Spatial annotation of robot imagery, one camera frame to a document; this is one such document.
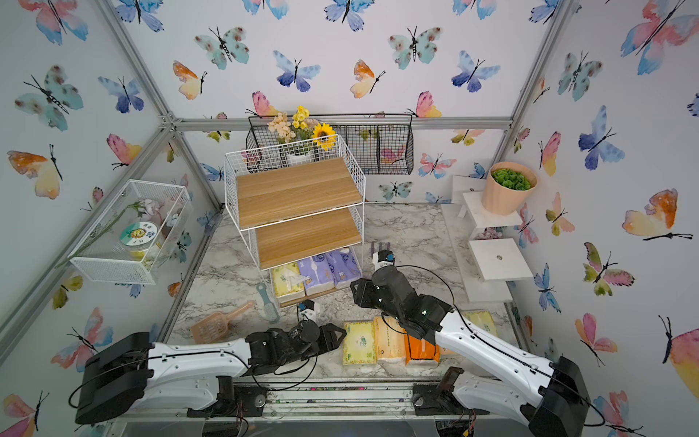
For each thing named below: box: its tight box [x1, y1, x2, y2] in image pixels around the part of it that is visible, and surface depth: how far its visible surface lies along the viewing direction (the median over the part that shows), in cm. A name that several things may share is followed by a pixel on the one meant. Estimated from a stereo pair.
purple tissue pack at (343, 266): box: [324, 246, 362, 287], surface depth 97 cm
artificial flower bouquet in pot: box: [267, 105, 338, 164], surface depth 84 cm
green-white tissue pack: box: [342, 320, 377, 366], surface depth 80 cm
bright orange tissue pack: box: [403, 329, 442, 366], surface depth 78 cm
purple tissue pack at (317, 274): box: [298, 254, 335, 296], surface depth 93 cm
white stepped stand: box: [441, 175, 535, 304], surface depth 92 cm
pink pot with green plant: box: [482, 161, 538, 215], surface depth 82 cm
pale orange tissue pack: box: [374, 315, 406, 360], surface depth 81 cm
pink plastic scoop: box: [190, 301, 254, 345], surface depth 88 cm
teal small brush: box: [256, 282, 281, 324], surface depth 92 cm
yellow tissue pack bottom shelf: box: [273, 263, 305, 302], surface depth 92 cm
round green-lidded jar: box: [120, 221, 160, 262], surface depth 67 cm
